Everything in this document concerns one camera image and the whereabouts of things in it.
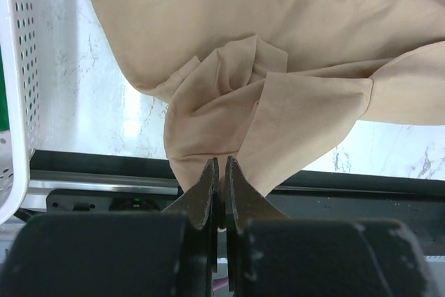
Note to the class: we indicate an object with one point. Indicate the green t shirt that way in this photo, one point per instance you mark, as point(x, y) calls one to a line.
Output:
point(4, 121)

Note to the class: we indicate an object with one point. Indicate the beige t shirt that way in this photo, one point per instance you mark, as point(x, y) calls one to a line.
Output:
point(277, 83)

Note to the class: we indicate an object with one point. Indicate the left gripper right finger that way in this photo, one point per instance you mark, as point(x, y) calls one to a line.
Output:
point(245, 208)

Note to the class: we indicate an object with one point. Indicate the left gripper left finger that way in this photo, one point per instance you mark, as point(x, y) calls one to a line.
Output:
point(197, 259)

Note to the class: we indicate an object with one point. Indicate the white plastic laundry basket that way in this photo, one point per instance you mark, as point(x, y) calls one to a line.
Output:
point(47, 49)

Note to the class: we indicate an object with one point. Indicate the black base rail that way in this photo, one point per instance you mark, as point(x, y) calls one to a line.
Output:
point(419, 203)

